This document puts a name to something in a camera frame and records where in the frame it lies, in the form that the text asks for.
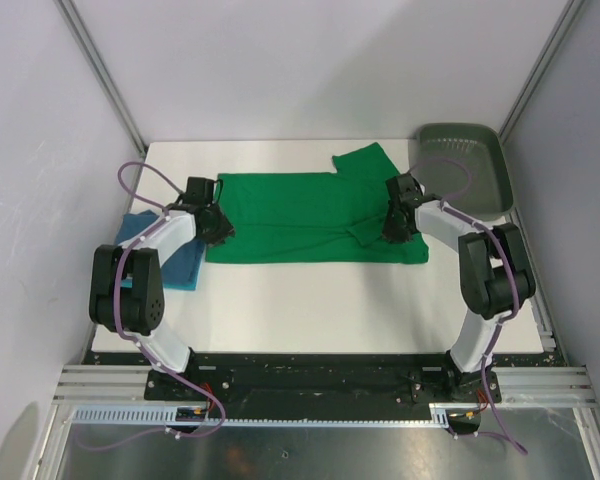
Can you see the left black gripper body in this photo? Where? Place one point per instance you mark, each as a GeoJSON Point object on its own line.
{"type": "Point", "coordinates": [219, 228]}

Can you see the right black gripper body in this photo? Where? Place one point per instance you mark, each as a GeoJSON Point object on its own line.
{"type": "Point", "coordinates": [392, 229]}

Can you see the green t shirt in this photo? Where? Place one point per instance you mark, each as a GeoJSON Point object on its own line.
{"type": "Point", "coordinates": [314, 217]}

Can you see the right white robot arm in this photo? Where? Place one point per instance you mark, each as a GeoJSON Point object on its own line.
{"type": "Point", "coordinates": [495, 274]}

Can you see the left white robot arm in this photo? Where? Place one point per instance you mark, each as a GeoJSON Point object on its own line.
{"type": "Point", "coordinates": [127, 292]}

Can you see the grey plastic tray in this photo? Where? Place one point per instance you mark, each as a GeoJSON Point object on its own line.
{"type": "Point", "coordinates": [465, 164]}

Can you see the folded blue t shirt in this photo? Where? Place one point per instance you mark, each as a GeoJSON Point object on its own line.
{"type": "Point", "coordinates": [181, 270]}

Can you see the left aluminium frame post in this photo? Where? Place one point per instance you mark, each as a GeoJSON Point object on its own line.
{"type": "Point", "coordinates": [94, 59]}

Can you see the aluminium frame post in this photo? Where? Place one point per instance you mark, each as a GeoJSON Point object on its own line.
{"type": "Point", "coordinates": [567, 20]}
{"type": "Point", "coordinates": [94, 59]}

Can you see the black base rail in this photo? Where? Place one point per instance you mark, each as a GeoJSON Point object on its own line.
{"type": "Point", "coordinates": [423, 378]}

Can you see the grey slotted cable duct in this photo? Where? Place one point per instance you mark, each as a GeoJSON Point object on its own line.
{"type": "Point", "coordinates": [432, 416]}

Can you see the right aluminium frame post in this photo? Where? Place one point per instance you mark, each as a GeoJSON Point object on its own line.
{"type": "Point", "coordinates": [567, 20]}

